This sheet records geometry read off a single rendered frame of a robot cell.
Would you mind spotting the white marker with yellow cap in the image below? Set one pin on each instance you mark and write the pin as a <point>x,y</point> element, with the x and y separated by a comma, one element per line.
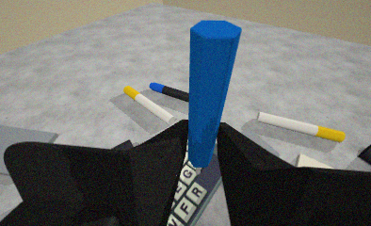
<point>151,106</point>
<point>302,127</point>

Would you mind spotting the grey letter keyboard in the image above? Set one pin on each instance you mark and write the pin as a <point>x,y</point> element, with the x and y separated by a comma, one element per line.
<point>194,191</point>

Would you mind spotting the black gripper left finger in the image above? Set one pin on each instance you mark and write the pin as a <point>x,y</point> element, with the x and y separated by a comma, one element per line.
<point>141,181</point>

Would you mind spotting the blue tapered cylinder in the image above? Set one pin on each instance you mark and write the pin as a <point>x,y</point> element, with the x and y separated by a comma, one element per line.
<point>213,47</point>

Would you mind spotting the grey flat rectangular slab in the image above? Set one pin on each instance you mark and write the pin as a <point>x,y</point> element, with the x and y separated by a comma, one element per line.
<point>12,135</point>

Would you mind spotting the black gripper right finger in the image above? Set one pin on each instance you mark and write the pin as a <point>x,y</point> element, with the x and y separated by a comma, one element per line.
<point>263,190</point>

